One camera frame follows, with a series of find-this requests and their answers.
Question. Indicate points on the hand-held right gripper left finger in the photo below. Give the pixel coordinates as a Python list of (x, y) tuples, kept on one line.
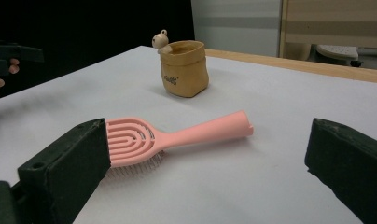
[(68, 161)]

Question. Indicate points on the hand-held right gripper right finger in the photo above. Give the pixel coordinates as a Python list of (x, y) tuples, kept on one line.
[(348, 155)]

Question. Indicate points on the pink hairbrush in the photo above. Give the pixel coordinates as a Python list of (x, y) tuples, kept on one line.
[(189, 133)]

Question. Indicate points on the black curtain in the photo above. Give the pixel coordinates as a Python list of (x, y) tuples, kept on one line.
[(84, 25)]

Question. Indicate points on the white perforated stool seat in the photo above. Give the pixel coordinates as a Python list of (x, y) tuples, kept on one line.
[(337, 52)]

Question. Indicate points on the light wooden cabinet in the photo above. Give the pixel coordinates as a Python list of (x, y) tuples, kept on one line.
[(332, 21)]

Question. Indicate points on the tan bag-shaped pot with bear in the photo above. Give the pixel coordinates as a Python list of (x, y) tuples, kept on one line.
[(185, 71)]

